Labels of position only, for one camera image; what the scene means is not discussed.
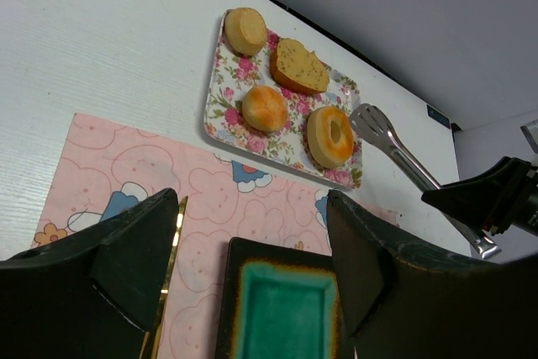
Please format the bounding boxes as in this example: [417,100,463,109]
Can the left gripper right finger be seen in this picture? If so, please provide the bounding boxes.
[327,190,537,358]

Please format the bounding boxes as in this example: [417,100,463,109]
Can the pink bunny placemat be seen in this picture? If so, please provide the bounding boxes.
[30,112,400,359]

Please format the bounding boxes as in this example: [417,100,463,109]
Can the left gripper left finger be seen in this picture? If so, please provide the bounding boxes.
[1,188,179,358]

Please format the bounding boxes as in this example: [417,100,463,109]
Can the round orange bun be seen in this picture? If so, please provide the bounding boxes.
[241,86,288,133]

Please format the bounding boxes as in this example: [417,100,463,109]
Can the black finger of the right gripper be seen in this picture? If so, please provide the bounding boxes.
[420,156,533,230]

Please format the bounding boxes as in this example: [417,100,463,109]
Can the small round cake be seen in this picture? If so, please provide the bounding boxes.
[224,8,267,56]

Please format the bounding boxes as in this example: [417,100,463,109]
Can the square teal black plate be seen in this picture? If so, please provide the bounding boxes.
[214,237,356,358]

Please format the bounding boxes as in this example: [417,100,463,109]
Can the gold knife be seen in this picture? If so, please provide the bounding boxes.
[139,196,188,359]

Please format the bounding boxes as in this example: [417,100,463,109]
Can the ring donut bread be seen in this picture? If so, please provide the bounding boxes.
[307,106,354,169]

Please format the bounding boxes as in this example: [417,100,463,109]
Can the metal serving tongs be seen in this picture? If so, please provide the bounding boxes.
[349,103,502,260]

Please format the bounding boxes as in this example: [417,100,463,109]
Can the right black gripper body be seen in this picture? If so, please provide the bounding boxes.
[483,123,538,236]

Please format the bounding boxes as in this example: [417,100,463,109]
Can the floral rectangular tray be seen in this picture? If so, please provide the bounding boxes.
[203,23,362,189]

